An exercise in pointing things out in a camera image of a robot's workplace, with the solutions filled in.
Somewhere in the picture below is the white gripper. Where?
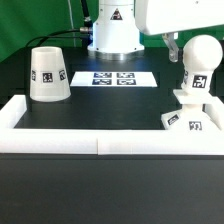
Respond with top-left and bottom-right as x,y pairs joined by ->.
135,0 -> 224,63

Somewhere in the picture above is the white lamp bulb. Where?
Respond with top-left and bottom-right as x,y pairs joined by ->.
181,35 -> 223,95

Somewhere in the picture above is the white lamp base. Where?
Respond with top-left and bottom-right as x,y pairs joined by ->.
161,89 -> 224,132

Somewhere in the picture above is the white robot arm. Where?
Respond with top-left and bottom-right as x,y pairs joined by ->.
88,0 -> 224,62

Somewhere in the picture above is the white lamp shade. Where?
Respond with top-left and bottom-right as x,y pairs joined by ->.
30,47 -> 71,102

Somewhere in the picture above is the white marker tag sheet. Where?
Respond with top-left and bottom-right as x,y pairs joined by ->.
70,71 -> 157,87

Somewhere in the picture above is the black cable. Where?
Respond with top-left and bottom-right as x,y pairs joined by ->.
25,26 -> 94,48

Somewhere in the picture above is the white foam border frame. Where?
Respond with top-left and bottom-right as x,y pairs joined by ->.
0,95 -> 224,155

